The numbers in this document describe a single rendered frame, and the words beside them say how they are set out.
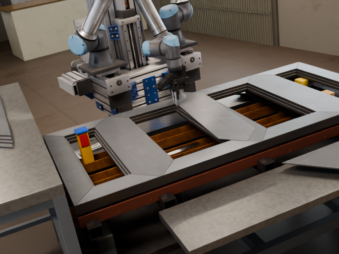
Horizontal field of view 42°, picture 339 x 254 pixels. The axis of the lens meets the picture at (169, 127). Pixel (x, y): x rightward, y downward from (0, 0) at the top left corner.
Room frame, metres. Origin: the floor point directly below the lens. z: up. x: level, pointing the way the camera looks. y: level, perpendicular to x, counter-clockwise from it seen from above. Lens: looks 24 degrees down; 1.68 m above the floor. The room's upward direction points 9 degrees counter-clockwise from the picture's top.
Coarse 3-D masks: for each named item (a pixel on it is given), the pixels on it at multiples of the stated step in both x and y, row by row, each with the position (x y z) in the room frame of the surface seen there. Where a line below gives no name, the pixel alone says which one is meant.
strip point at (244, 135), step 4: (240, 132) 1.71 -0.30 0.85; (244, 132) 1.70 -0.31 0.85; (248, 132) 1.69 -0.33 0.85; (252, 132) 1.69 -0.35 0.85; (228, 136) 1.69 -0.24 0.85; (232, 136) 1.68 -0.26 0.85; (236, 136) 1.67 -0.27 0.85; (240, 136) 1.67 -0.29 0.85; (244, 136) 1.66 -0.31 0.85; (248, 136) 1.66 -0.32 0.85; (240, 140) 1.63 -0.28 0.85; (244, 140) 1.62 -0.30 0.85
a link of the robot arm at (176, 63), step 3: (168, 60) 2.12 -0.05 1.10; (171, 60) 2.11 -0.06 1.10; (174, 60) 2.11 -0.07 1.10; (177, 60) 2.11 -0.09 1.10; (180, 60) 2.12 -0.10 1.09; (168, 63) 2.12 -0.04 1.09; (171, 63) 2.11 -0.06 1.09; (174, 63) 2.11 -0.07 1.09; (177, 63) 2.11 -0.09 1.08; (180, 63) 2.12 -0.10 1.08; (168, 66) 2.12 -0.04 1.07; (171, 66) 2.11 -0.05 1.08; (174, 66) 2.11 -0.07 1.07; (177, 66) 2.11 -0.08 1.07; (180, 66) 2.12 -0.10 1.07
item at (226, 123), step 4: (236, 116) 1.88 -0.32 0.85; (224, 120) 1.85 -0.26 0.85; (228, 120) 1.85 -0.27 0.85; (232, 120) 1.84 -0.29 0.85; (236, 120) 1.83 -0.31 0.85; (240, 120) 1.83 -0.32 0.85; (244, 120) 1.82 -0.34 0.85; (208, 124) 1.84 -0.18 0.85; (212, 124) 1.83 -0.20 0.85; (216, 124) 1.82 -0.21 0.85; (220, 124) 1.82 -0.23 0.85; (224, 124) 1.81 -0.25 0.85; (228, 124) 1.80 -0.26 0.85; (232, 124) 1.80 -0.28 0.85; (208, 128) 1.80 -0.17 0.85; (212, 128) 1.79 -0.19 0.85; (216, 128) 1.78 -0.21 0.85; (220, 128) 1.78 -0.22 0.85
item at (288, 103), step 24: (288, 72) 2.42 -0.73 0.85; (216, 96) 2.25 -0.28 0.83; (264, 96) 2.15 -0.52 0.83; (144, 120) 2.09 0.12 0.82; (192, 120) 1.97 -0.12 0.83; (336, 120) 1.73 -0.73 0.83; (264, 144) 1.60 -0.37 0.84; (120, 168) 1.60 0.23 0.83; (192, 168) 1.48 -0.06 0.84; (120, 192) 1.38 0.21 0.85
